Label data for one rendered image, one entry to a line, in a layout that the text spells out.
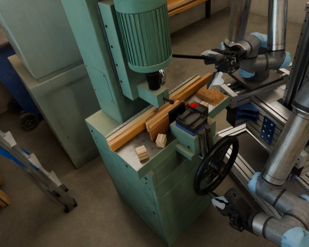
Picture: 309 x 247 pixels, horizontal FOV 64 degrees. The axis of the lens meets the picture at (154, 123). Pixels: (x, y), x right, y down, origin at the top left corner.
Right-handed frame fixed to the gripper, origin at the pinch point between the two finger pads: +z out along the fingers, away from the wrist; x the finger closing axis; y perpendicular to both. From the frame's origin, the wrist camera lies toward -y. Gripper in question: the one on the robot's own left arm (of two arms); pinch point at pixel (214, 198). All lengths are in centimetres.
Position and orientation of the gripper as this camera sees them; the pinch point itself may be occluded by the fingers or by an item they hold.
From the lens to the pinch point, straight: 107.1
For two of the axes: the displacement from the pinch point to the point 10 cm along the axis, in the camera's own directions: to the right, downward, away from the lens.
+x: 7.6, -5.0, 4.1
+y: 4.1, 8.7, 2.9
